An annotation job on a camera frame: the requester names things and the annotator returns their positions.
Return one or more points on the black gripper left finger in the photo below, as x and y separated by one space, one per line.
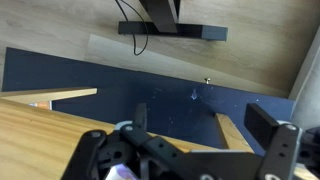
140 116

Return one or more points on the wooden side table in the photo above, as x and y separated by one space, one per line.
41 144

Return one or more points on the black desk leg base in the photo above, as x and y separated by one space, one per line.
164 21

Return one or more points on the dark blue floor rug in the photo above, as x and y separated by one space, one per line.
175 108

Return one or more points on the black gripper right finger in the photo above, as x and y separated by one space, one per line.
260 124

